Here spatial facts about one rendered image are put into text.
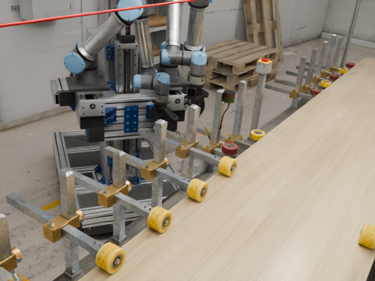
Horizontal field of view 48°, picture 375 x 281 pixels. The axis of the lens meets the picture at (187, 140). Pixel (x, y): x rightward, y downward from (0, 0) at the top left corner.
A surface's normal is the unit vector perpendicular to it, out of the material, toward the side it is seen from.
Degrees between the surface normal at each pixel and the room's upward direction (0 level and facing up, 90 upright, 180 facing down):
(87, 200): 0
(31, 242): 0
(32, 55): 90
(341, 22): 90
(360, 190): 0
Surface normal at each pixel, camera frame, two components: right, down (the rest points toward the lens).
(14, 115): 0.77, 0.33
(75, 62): -0.22, 0.50
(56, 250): 0.07, -0.89
